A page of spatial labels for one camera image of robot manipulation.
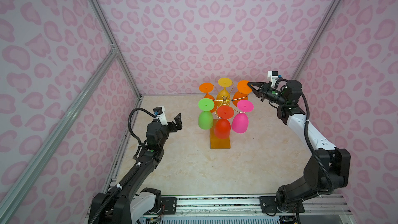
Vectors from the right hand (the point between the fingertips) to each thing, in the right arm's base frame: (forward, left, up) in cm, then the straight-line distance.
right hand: (250, 84), depth 72 cm
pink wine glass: (-12, +4, -14) cm, 19 cm away
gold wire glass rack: (-4, +11, -7) cm, 13 cm away
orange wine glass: (0, +2, -4) cm, 4 cm away
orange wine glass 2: (+3, +20, -5) cm, 21 cm away
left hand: (-6, +37, -14) cm, 40 cm away
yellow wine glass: (+7, +11, -5) cm, 14 cm away
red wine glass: (-15, +13, -14) cm, 24 cm away
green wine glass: (-11, +21, -13) cm, 26 cm away
